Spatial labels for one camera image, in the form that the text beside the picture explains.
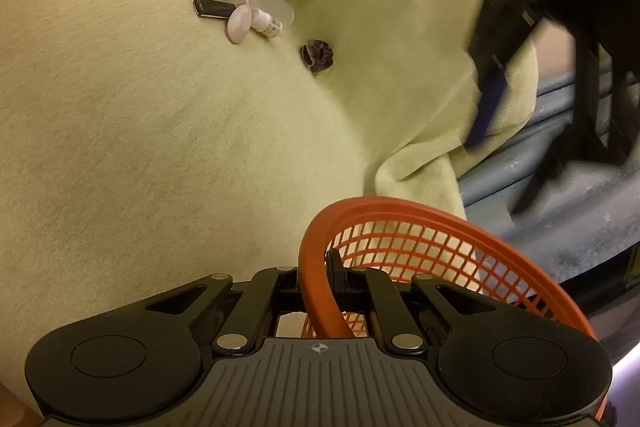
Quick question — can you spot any white plastic spoon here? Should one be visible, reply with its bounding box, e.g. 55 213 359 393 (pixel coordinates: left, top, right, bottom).
226 3 255 45

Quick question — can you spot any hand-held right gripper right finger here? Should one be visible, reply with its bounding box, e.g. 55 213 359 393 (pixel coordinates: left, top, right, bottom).
325 249 501 355

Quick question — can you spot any light blue starred cloth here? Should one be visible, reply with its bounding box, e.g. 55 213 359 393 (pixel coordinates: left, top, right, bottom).
457 57 640 288

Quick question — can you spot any small white bottle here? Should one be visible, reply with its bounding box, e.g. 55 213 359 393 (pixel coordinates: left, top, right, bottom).
251 8 284 40

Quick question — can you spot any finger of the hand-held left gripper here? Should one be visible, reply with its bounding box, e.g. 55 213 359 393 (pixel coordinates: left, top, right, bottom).
465 0 546 152
512 127 581 215

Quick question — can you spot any yellow-green blanket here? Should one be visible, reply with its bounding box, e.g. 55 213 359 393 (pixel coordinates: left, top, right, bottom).
0 0 541 427

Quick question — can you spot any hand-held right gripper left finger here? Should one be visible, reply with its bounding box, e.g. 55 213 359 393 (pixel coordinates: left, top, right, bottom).
145 266 303 355

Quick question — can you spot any black lighter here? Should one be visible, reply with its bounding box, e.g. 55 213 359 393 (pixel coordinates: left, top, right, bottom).
192 0 237 20

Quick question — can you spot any orange plastic mesh basket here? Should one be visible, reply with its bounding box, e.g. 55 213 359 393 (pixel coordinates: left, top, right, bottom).
297 196 613 427

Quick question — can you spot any dark brown hair scrunchie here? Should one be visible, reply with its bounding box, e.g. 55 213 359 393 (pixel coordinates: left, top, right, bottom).
299 39 335 75

